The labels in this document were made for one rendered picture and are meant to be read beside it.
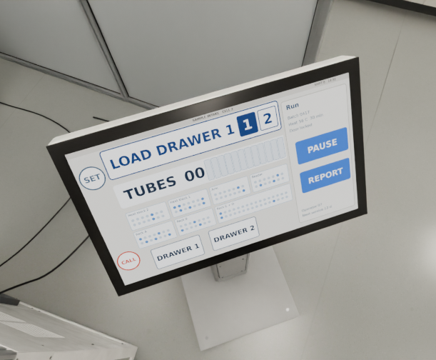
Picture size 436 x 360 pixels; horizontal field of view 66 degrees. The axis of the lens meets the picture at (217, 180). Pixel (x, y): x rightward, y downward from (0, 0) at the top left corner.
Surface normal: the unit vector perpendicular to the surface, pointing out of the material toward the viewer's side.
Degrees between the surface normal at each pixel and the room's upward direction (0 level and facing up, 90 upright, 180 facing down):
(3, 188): 0
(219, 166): 50
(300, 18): 90
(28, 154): 0
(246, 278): 0
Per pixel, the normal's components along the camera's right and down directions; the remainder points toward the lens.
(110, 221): 0.20, 0.38
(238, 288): -0.04, -0.39
